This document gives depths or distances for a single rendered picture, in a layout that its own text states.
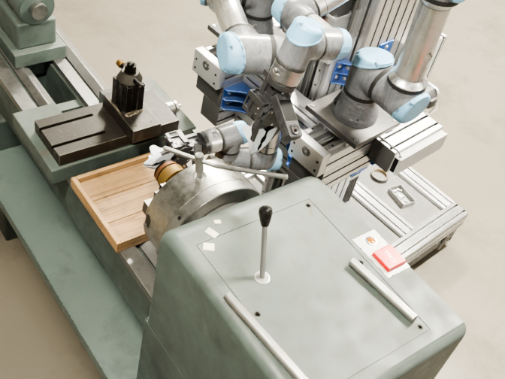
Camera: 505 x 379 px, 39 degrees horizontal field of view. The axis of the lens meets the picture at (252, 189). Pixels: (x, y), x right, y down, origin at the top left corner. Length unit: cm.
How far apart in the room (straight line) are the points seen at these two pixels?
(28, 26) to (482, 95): 309
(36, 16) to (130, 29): 195
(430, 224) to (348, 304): 185
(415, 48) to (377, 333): 80
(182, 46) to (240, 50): 250
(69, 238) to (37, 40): 73
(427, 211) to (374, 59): 151
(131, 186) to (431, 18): 104
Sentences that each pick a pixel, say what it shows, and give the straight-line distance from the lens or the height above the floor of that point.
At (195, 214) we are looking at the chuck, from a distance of 183.
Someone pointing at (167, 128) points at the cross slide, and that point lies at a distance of 243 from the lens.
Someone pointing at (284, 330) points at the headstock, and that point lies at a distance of 158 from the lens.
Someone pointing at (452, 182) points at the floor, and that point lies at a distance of 412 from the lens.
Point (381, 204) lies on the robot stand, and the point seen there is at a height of 22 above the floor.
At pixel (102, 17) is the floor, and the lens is 468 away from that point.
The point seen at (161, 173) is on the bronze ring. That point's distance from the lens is 205.
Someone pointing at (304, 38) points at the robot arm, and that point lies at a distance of 163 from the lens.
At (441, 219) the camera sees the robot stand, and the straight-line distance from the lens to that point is 352.
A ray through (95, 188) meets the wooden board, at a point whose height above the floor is 88.
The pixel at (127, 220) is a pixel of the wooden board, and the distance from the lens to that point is 221.
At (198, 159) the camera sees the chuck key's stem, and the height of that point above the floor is 131.
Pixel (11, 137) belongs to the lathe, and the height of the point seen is 59.
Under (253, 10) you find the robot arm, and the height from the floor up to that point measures 128.
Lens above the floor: 253
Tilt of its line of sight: 44 degrees down
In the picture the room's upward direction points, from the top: 15 degrees clockwise
